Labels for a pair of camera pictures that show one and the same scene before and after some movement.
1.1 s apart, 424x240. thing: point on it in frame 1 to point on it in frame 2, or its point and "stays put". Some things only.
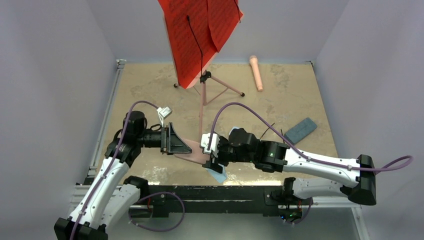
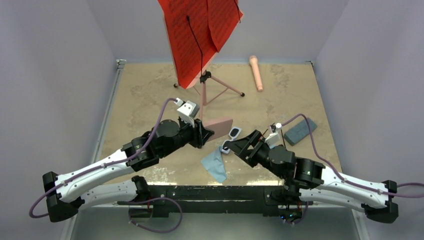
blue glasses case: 300,130 stays put
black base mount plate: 155,201 stays put
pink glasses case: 196,155 to 220,127
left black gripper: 170,143 to 199,134
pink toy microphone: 254,62 stays put
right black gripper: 214,166 to 239,146
